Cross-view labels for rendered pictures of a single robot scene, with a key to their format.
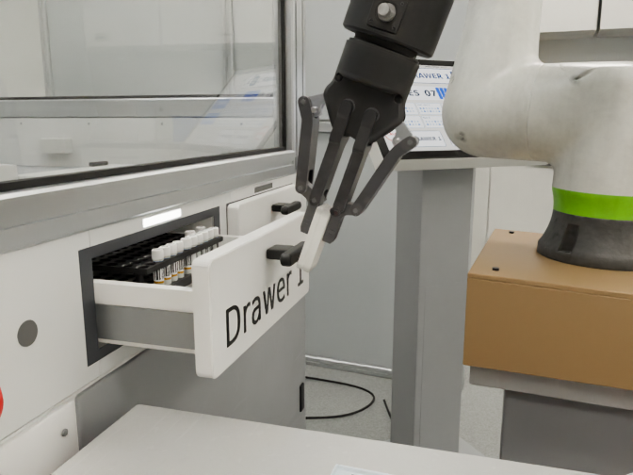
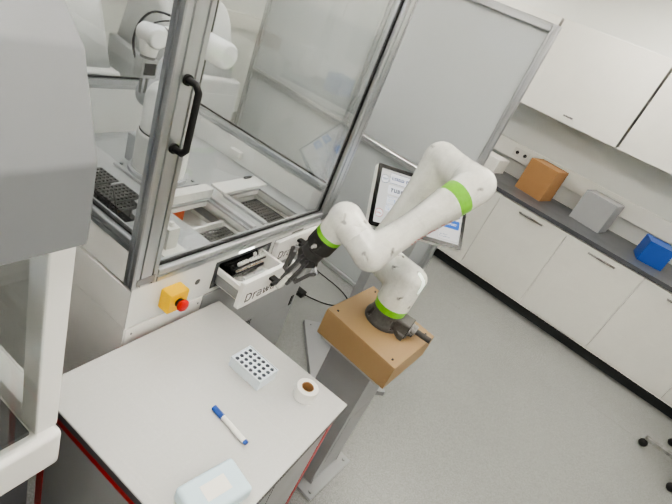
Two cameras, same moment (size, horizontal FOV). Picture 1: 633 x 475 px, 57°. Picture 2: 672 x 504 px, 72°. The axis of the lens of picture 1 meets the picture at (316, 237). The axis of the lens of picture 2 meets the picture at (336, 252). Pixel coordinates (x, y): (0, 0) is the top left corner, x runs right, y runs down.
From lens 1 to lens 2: 1.07 m
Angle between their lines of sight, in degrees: 18
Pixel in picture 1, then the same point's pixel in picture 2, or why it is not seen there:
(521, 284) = (339, 320)
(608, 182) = (386, 303)
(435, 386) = not seen: hidden behind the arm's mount
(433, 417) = not seen: hidden behind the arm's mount
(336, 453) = (257, 340)
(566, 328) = (344, 338)
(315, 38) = (406, 102)
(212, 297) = (243, 292)
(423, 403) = not seen: hidden behind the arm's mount
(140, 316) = (226, 284)
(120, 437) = (210, 310)
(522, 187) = (509, 223)
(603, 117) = (392, 283)
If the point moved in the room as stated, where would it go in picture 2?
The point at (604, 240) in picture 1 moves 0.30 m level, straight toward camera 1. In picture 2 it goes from (378, 318) to (322, 343)
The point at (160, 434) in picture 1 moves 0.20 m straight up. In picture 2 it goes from (220, 313) to (234, 268)
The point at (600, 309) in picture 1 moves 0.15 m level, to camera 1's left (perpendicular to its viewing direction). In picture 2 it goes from (354, 338) to (315, 319)
